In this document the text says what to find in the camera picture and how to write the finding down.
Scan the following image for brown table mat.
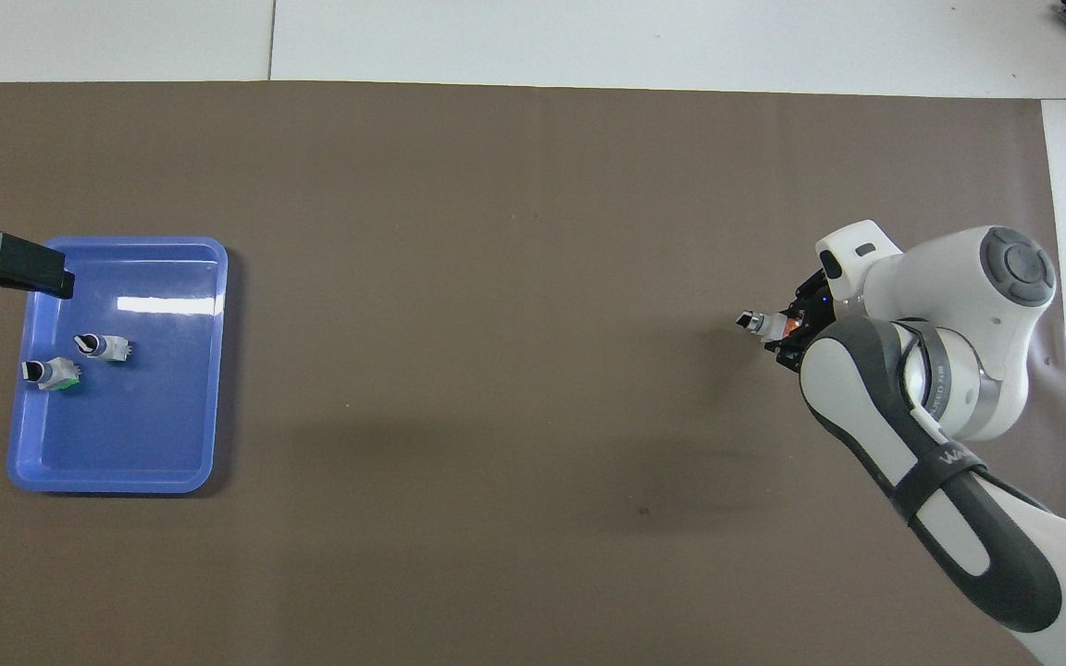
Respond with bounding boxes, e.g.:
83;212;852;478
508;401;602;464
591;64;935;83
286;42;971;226
0;81;1066;666

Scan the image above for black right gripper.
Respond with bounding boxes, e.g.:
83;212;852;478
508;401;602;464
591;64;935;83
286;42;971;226
764;268;839;374

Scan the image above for selector switch orange base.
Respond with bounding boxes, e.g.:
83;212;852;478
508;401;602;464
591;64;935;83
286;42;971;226
735;310;798;345

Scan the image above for blue plastic tray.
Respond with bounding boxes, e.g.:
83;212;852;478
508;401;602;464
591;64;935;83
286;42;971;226
6;236;229;495

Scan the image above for selector switch red base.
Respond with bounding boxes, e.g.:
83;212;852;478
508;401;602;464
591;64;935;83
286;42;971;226
73;333;134;364

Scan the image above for white part in tray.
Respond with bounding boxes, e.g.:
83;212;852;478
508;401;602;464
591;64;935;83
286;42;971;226
21;356;82;393

